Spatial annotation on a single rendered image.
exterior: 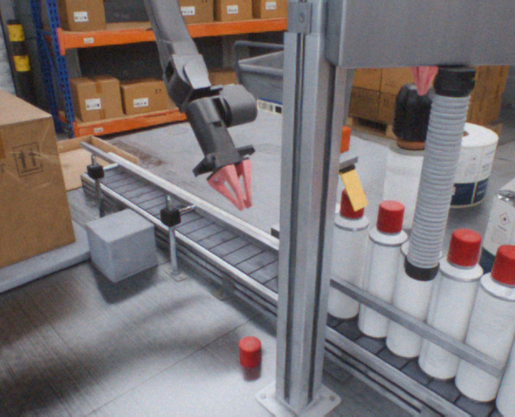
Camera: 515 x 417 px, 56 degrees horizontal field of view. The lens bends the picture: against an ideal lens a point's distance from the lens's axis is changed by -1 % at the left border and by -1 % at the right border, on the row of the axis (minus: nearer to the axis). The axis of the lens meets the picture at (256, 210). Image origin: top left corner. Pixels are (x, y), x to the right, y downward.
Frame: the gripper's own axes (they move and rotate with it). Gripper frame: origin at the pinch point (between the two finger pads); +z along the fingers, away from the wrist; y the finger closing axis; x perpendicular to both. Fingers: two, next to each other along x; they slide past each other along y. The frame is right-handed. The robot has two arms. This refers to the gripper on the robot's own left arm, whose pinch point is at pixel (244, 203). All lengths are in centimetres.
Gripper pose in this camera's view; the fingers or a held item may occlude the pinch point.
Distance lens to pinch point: 84.0
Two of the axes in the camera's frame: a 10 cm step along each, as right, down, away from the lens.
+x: -5.1, 3.5, 7.9
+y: 7.5, -2.6, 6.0
